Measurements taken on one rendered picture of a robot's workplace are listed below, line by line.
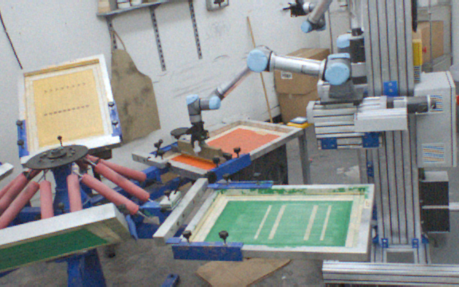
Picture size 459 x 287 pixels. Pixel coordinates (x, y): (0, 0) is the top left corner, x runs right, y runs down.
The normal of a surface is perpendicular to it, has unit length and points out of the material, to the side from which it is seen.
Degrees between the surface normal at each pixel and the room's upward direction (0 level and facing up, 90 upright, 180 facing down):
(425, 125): 90
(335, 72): 92
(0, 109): 90
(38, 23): 90
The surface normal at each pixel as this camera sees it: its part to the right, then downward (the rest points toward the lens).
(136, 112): 0.25, 0.28
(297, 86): -0.66, 0.36
